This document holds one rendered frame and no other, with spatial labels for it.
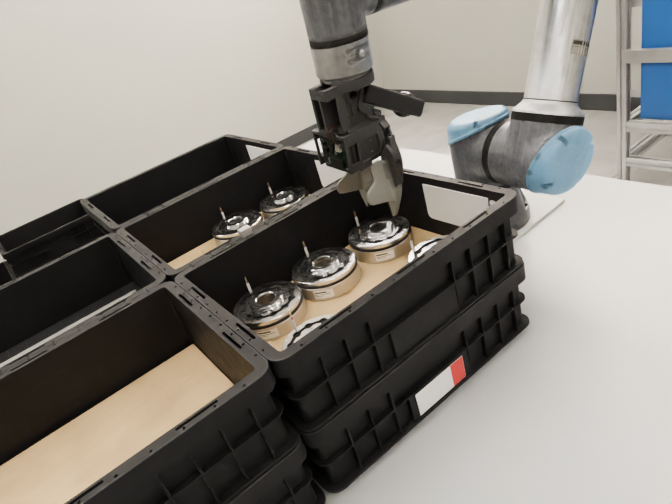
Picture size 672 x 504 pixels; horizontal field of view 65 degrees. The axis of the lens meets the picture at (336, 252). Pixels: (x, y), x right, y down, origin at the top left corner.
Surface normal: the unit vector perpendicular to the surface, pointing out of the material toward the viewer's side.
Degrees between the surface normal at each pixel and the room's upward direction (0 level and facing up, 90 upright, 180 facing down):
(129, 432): 0
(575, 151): 97
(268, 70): 90
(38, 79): 90
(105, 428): 0
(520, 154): 67
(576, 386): 0
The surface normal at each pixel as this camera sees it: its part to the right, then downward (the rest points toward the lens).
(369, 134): 0.62, 0.31
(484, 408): -0.26, -0.84
